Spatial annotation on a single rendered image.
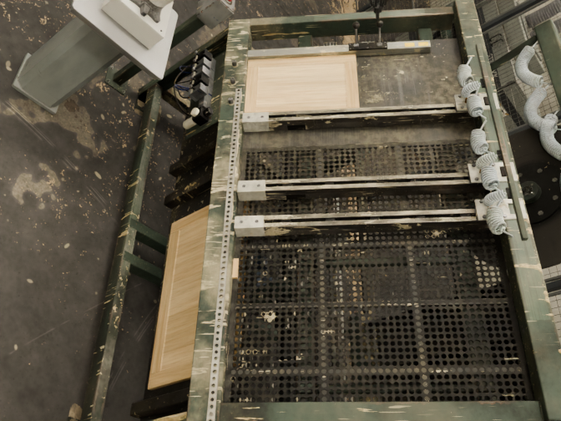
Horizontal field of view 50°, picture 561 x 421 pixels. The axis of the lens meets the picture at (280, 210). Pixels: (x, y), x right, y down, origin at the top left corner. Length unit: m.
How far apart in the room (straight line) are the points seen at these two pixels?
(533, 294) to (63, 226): 2.16
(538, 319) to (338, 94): 1.43
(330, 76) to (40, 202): 1.57
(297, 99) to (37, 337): 1.64
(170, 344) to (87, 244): 0.71
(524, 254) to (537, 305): 0.21
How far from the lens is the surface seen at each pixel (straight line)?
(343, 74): 3.19
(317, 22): 3.47
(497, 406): 2.30
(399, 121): 2.95
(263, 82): 3.19
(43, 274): 3.05
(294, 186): 2.65
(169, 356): 2.89
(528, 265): 2.50
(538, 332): 2.38
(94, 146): 3.53
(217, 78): 3.24
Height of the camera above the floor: 2.46
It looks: 32 degrees down
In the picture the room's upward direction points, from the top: 66 degrees clockwise
